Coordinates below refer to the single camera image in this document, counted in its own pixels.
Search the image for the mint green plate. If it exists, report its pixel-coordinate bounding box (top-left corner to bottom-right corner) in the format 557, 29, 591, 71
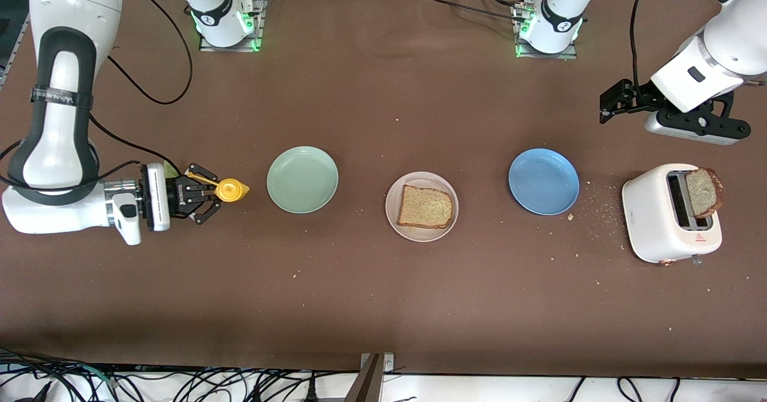
266, 146, 339, 214

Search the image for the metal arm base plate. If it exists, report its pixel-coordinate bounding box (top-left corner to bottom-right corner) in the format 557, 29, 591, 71
199, 0, 265, 53
514, 1, 579, 60

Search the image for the beige plate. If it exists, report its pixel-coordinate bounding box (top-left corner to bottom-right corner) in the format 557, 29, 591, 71
385, 171, 460, 243

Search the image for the aluminium frame rail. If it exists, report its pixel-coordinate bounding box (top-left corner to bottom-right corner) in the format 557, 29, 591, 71
0, 16, 31, 88

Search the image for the brown bread slice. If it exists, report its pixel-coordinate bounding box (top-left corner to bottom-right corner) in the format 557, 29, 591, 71
685, 167, 725, 219
397, 185, 454, 229

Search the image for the black cable tangle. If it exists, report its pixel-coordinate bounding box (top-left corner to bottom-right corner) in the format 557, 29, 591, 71
0, 347, 342, 402

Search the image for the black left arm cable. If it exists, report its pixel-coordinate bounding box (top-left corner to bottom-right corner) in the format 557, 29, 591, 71
629, 0, 654, 98

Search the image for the blue plate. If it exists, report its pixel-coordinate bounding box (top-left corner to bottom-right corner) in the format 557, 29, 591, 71
508, 148, 581, 216

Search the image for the white toaster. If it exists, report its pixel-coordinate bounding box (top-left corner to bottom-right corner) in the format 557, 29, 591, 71
621, 163, 723, 266

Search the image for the yellow squeeze bottle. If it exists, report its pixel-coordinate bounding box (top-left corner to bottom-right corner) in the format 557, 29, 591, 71
185, 173, 250, 203

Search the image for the silver table edge bracket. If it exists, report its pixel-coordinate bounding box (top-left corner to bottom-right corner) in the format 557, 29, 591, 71
360, 353, 395, 374

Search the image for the dark metal post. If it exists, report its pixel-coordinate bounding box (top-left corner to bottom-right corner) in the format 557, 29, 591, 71
345, 354, 382, 402

